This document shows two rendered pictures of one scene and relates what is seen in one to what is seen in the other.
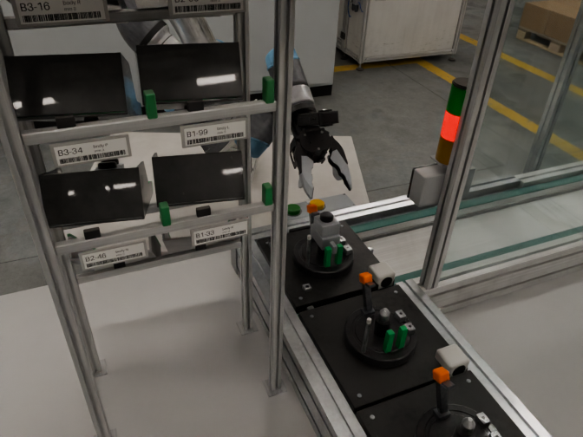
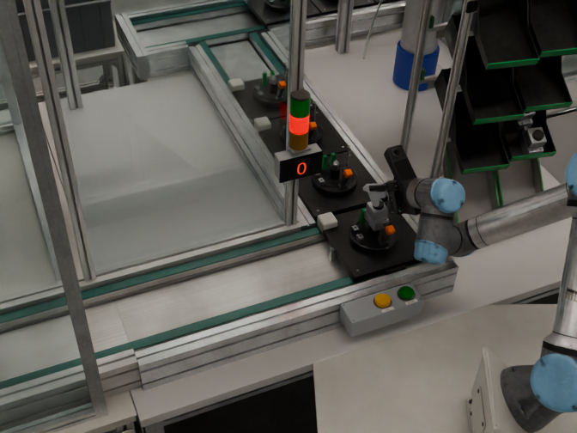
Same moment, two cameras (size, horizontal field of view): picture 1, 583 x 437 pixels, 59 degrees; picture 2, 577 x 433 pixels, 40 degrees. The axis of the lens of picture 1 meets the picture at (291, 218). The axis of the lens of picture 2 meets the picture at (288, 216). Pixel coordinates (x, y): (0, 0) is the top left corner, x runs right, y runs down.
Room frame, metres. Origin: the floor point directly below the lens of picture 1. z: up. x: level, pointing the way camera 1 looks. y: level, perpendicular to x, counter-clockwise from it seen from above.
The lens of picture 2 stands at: (2.50, -0.33, 2.50)
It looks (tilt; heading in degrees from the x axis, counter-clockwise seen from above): 43 degrees down; 180
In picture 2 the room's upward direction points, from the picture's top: 2 degrees clockwise
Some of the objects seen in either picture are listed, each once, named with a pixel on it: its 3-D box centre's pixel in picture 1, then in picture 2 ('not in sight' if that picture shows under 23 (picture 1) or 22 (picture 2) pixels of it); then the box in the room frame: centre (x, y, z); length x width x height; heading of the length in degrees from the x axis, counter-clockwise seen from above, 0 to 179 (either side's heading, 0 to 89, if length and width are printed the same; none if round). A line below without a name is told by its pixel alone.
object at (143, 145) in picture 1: (225, 186); (500, 417); (1.41, 0.22, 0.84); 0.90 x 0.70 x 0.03; 93
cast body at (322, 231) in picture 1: (327, 230); (375, 210); (0.91, -0.08, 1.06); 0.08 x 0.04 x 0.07; 24
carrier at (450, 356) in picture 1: (383, 323); (335, 170); (0.68, -0.18, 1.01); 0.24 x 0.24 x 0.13; 24
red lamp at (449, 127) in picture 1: (456, 124); (299, 121); (0.89, -0.30, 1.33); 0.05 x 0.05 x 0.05
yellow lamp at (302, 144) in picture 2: (450, 147); (298, 137); (0.89, -0.30, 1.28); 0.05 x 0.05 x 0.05
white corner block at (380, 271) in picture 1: (381, 276); (326, 222); (0.87, -0.21, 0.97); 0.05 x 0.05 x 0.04; 24
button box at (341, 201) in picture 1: (316, 215); (381, 308); (1.15, -0.07, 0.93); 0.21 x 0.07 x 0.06; 114
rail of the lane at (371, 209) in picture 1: (387, 218); (305, 316); (1.17, -0.27, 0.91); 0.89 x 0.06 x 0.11; 114
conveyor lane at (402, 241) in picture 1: (431, 256); (270, 274); (1.02, -0.36, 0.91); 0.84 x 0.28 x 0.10; 114
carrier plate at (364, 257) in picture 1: (323, 262); (373, 239); (0.92, -0.08, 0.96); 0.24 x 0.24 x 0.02; 24
